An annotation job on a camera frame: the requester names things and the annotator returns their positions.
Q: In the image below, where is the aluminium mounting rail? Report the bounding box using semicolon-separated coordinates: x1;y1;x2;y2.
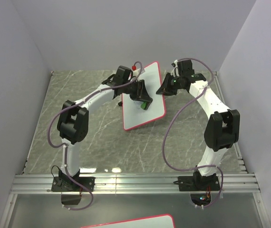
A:
10;173;260;194

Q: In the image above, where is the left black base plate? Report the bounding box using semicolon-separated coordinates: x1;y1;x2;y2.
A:
51;177;95;192

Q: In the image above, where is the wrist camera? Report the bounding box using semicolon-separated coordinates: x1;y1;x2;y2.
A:
113;66;132;84
177;59;195;76

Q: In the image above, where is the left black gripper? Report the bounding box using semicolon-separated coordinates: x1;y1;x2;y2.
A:
123;79;151;102

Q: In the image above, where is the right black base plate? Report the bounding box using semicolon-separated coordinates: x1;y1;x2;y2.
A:
173;173;221;191

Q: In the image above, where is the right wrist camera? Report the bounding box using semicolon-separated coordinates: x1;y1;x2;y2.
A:
177;59;195;76

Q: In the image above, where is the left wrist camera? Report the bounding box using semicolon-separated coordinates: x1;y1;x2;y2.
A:
113;66;132;84

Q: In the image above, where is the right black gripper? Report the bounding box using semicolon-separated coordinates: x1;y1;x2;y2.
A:
156;73;182;96

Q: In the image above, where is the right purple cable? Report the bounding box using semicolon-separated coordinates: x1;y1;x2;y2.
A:
161;57;224;207

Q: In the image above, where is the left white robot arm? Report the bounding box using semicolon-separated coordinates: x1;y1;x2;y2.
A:
57;79;153;191

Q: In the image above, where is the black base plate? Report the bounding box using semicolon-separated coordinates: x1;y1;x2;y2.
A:
173;173;221;191
51;177;95;192

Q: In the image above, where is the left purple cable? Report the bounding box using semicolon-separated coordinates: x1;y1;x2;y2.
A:
47;61;143;211

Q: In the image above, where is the purple cable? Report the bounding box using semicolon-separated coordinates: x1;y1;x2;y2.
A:
47;61;143;211
161;57;224;207

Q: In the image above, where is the green whiteboard eraser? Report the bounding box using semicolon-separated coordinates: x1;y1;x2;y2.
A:
140;102;150;110

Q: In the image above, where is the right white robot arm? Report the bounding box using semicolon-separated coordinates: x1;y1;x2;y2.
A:
156;73;240;190

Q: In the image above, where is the pink framed whiteboard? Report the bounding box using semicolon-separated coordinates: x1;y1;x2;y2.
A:
121;61;166;131
85;214;176;228

